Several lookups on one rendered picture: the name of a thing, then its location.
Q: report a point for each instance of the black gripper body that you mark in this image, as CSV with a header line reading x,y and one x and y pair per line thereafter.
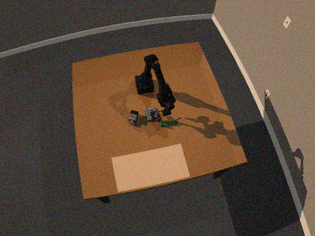
x,y
165,111

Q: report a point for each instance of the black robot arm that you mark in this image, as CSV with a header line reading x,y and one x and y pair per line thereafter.
x,y
165,91

